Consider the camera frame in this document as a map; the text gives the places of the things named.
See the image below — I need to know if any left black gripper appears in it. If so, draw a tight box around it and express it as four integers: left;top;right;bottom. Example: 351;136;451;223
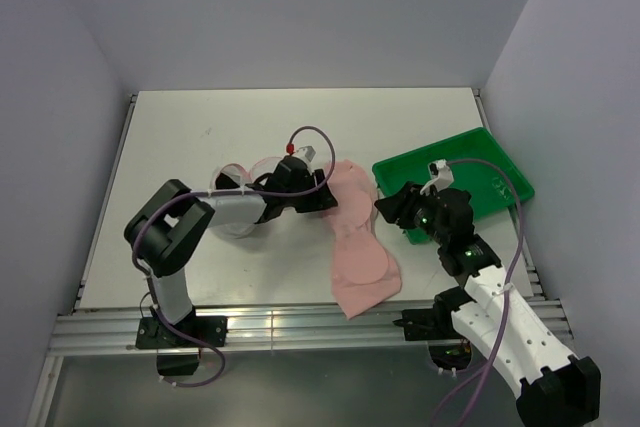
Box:
283;169;337;213

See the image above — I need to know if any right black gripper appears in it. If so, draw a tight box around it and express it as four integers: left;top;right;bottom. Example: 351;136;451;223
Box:
373;180;448;245

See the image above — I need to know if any white mesh laundry bag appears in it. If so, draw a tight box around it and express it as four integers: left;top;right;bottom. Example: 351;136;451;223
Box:
210;157;280;238

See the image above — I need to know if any pink bra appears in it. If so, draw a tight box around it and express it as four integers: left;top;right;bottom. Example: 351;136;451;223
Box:
324;160;402;319

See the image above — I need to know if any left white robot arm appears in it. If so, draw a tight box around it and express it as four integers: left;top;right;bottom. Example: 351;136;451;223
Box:
124;154;338;346

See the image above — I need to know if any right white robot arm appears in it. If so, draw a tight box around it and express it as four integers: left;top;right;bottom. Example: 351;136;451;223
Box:
375;182;601;426

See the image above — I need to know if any green plastic tray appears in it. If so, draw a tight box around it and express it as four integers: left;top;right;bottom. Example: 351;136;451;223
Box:
372;127;535;236

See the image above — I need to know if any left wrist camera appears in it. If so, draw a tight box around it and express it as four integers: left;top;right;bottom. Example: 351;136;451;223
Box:
293;145;316;164

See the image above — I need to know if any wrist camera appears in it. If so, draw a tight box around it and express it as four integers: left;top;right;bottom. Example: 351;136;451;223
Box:
293;145;316;164
420;159;454;196

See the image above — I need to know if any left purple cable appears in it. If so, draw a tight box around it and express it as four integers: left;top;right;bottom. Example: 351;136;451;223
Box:
130;126;335;389

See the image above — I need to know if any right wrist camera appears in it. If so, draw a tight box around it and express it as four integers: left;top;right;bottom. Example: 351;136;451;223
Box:
420;159;454;196

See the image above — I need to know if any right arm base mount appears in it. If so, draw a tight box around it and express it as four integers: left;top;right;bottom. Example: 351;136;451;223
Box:
393;308;472;372

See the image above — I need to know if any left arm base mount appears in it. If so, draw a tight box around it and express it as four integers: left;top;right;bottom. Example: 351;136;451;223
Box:
135;313;228;386

